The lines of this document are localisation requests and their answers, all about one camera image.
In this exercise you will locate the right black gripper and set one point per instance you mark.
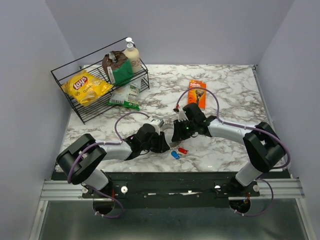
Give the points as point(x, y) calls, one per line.
point(178, 135)

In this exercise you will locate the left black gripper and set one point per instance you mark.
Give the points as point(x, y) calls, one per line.
point(162, 146)

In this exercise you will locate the blue key tag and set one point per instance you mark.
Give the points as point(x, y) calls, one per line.
point(175, 155)

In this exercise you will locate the red key tag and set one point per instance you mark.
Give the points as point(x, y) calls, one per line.
point(182, 150)

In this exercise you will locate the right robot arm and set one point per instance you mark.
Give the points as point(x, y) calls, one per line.
point(260, 141)

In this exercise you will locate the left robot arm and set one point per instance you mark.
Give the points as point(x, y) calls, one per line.
point(80, 160)

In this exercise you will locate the orange Gillette razor box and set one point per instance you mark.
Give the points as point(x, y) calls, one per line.
point(197, 94)

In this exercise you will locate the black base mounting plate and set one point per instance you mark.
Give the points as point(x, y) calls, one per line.
point(168, 190)

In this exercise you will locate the green and white packet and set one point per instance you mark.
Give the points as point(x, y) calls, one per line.
point(127, 95)

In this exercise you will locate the brown and green bag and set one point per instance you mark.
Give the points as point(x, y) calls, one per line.
point(117, 67)

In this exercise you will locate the cream pump lotion bottle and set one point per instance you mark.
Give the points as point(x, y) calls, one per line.
point(132, 53)

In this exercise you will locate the yellow Lays chips bag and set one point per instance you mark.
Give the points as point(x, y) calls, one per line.
point(86, 88)

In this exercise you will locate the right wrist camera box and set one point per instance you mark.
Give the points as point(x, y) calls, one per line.
point(182, 116)

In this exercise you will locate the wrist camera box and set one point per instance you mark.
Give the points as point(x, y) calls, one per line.
point(182, 116)
point(157, 123)

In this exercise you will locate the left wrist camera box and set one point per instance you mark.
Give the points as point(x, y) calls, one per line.
point(157, 123)

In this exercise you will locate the black wire basket rack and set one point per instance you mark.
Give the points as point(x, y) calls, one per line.
point(92, 63)

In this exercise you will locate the aluminium rail frame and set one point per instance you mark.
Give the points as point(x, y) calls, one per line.
point(60, 190)

